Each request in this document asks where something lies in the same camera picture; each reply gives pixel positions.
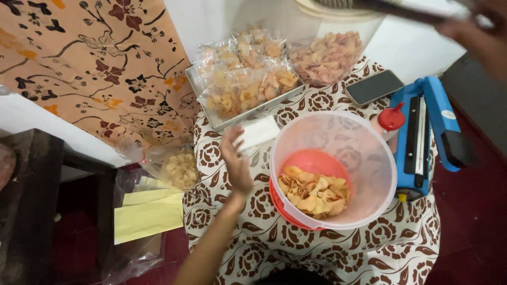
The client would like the person's right hand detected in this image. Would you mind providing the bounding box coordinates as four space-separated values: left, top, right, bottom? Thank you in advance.
434 0 507 49

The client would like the person's left hand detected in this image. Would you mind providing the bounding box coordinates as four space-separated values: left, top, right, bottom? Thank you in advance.
220 126 254 196

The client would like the rectangular metal tray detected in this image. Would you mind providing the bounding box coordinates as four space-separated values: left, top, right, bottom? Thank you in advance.
185 64 306 132

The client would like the stack of empty white bags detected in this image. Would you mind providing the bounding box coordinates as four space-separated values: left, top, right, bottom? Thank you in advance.
233 115 281 152

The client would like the tied clear bag of crackers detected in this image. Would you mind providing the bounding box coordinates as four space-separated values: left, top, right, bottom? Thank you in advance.
116 136 200 192

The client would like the pile of clear chip packets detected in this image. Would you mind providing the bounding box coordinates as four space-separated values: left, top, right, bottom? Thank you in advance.
194 27 300 120

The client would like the yellow paper envelope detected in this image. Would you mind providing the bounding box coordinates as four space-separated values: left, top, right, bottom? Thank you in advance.
114 193 184 245
122 188 183 207

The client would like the heap of loose yellow chips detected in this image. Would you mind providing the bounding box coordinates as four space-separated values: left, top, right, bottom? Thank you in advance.
277 165 351 220

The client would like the clear plastic bucket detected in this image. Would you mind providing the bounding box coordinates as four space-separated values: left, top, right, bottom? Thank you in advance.
269 110 398 231

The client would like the large clear bag of chips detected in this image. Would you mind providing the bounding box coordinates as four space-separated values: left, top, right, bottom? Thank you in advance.
288 30 364 86

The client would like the brown floral tablecloth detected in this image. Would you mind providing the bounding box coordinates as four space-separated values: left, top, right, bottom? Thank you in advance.
183 55 441 285

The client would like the crumpled clear plastic bag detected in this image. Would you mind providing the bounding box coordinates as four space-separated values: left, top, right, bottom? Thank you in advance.
101 168 167 285

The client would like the black smartphone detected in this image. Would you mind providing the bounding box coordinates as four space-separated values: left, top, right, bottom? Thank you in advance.
345 70 405 107

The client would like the orange floral cloth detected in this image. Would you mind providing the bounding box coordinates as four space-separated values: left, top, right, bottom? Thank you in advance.
0 0 201 150

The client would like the red-capped plastic bottle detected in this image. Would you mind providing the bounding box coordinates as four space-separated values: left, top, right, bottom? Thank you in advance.
370 102 406 142

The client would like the white round basin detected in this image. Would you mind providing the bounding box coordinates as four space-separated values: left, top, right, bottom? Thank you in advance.
292 0 387 21

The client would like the blue impulse bag sealer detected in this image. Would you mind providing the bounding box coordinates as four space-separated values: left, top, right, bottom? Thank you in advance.
389 76 475 202

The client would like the dark wooden furniture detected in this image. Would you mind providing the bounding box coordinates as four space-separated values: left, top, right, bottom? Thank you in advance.
0 129 117 285

